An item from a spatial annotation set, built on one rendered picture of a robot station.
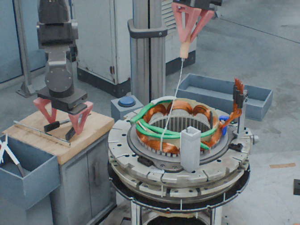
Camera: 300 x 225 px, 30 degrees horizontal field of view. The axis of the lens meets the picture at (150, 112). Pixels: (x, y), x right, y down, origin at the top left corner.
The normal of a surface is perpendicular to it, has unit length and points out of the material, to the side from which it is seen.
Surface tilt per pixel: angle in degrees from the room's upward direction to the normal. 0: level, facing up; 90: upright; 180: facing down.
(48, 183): 90
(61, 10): 106
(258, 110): 90
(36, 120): 0
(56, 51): 1
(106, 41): 90
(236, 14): 0
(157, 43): 90
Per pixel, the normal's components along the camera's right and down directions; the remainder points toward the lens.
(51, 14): 0.14, 0.72
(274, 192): 0.00, -0.87
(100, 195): 0.83, 0.27
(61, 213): -0.55, 0.42
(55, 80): 0.15, 0.51
